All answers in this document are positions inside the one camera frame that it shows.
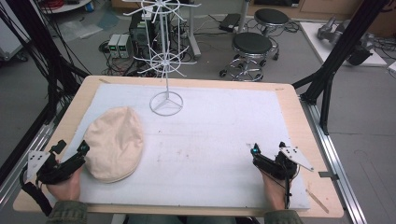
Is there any beige cloth hat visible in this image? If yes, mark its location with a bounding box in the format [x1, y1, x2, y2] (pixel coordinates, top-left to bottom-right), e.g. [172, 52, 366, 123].
[83, 105, 145, 184]

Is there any grey power supply unit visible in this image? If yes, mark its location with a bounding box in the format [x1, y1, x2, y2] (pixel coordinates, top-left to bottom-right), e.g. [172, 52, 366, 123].
[118, 34, 133, 59]
[107, 34, 121, 59]

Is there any white round table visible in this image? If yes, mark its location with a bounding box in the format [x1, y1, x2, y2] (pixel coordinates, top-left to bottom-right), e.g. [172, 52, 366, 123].
[38, 0, 94, 15]

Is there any white wire hat rack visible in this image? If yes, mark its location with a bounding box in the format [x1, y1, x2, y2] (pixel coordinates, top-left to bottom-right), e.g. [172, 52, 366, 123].
[121, 0, 203, 118]

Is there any person's right hand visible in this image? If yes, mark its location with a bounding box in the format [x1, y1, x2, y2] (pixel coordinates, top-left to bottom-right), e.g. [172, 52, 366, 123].
[261, 172, 288, 211]

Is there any person's left hand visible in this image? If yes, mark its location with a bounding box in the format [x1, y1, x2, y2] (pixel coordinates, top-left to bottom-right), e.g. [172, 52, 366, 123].
[46, 166, 83, 202]

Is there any black computer tower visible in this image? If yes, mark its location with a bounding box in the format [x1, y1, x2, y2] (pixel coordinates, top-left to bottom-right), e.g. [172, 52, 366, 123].
[128, 11, 158, 55]

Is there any aluminium rail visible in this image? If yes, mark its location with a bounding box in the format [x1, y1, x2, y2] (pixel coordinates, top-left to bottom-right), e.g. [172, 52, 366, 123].
[0, 104, 68, 211]
[299, 96, 369, 224]

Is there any grey metal table leg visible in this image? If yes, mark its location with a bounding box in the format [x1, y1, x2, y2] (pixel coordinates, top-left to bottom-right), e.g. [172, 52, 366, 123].
[186, 0, 203, 61]

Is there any black flat box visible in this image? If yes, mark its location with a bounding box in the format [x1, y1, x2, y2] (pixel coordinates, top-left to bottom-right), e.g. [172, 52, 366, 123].
[218, 12, 242, 33]

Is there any white floor board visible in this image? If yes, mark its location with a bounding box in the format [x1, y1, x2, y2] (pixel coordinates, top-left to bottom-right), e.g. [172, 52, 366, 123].
[299, 21, 388, 68]

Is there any thin wooden stick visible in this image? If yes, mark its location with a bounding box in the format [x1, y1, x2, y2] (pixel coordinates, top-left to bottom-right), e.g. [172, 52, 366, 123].
[304, 189, 331, 215]

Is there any black round stool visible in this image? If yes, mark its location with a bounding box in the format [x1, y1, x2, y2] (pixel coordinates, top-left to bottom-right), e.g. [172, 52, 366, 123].
[253, 7, 291, 35]
[219, 32, 278, 83]

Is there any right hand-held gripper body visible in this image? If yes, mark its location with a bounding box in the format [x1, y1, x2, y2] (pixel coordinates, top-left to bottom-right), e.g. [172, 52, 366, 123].
[251, 147, 315, 181]

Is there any white foam mat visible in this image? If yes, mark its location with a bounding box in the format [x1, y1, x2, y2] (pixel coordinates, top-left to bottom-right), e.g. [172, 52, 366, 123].
[63, 83, 311, 210]

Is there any black metal frame post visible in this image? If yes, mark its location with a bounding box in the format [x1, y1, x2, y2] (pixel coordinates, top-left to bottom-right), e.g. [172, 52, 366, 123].
[0, 0, 92, 125]
[291, 0, 390, 135]

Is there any grey metal bracket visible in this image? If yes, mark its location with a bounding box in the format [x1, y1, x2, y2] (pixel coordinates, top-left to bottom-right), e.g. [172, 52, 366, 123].
[318, 171, 340, 182]

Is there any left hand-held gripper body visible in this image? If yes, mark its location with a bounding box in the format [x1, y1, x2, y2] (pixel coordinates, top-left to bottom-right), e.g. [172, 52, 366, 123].
[26, 150, 87, 185]

